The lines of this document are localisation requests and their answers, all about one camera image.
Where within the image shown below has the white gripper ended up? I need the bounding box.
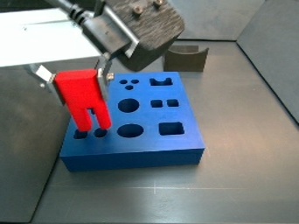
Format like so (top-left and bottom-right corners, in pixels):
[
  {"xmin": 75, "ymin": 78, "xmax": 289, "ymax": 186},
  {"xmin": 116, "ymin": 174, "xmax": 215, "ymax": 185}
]
[{"xmin": 0, "ymin": 9, "xmax": 115, "ymax": 105}]

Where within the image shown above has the red two-pronged peg block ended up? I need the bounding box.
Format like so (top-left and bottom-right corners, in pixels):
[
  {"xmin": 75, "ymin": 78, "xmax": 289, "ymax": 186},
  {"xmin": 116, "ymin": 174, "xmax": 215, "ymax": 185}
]
[{"xmin": 55, "ymin": 69, "xmax": 111, "ymax": 131}]

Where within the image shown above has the blue foam shape board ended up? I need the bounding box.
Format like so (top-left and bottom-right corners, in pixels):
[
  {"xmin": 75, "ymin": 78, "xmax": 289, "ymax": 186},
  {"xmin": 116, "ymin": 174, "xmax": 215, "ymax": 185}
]
[{"xmin": 60, "ymin": 72, "xmax": 206, "ymax": 172}]

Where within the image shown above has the black curved holder stand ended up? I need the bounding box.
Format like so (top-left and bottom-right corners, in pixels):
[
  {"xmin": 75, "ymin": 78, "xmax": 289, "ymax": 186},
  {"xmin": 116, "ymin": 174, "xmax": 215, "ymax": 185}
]
[{"xmin": 163, "ymin": 45, "xmax": 210, "ymax": 72}]

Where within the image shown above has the black camera mount with cable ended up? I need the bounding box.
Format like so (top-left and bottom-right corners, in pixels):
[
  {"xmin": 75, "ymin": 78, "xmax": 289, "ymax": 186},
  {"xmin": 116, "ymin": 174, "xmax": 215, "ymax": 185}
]
[{"xmin": 44, "ymin": 0, "xmax": 184, "ymax": 72}]

